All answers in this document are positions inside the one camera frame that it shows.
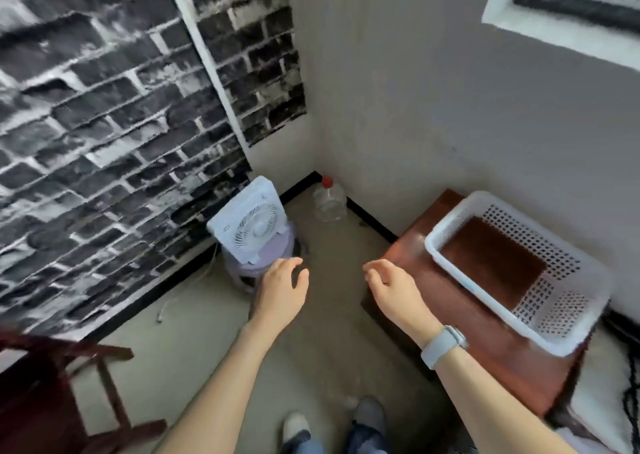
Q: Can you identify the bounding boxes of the person's left hand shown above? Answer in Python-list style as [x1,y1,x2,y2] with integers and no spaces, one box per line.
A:
[249,257,310,338]

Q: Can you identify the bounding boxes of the black window frame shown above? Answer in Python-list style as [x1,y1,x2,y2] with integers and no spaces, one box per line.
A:
[514,0,640,33]

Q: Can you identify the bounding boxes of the white power cable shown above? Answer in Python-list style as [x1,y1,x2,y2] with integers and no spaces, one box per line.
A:
[156,246,222,325]

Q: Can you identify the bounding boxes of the brown wooden table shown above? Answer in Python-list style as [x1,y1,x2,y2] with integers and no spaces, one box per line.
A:
[360,189,592,419]

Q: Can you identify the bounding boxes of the person's left forearm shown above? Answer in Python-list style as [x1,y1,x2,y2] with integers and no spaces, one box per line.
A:
[154,319,282,454]

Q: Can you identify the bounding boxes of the grey smartwatch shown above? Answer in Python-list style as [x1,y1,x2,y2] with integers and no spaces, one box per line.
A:
[420,325,470,371]

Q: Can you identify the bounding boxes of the dark red wooden chair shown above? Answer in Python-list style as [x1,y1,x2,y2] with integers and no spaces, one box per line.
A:
[0,330,169,454]

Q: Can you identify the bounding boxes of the white wall pipe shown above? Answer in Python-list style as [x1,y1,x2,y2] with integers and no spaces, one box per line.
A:
[159,0,254,157]

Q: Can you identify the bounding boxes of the person's left grey shoe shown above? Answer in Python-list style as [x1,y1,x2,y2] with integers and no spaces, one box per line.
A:
[282,412,312,445]

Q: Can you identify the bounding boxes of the person's right forearm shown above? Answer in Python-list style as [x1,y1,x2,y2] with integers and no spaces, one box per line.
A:
[434,346,578,454]

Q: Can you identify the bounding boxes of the white cushion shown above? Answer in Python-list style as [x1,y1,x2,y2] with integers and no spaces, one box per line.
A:
[569,326,640,454]

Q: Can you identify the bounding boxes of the person's grey shoe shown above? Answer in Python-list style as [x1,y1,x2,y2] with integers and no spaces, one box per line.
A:
[282,412,312,445]
[352,396,387,435]

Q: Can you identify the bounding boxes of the white perforated plastic basket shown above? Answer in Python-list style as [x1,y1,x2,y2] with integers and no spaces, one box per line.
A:
[424,190,614,358]

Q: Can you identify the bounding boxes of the white box fan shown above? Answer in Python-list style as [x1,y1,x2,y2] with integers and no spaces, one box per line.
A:
[206,175,289,265]

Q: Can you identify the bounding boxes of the person's right hand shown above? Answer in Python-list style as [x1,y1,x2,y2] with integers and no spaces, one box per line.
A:
[362,259,444,348]

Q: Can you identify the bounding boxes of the purple plastic stool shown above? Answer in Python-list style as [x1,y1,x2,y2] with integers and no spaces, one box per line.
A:
[222,222,304,295]

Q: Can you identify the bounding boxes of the blue jeans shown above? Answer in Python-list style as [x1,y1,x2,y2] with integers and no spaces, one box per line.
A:
[287,421,390,454]

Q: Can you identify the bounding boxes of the person's right grey shoe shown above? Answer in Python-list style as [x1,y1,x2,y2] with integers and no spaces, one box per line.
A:
[352,396,387,435]

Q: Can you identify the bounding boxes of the clear bottle with red cap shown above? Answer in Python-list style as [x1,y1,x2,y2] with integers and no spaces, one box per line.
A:
[312,176,349,223]

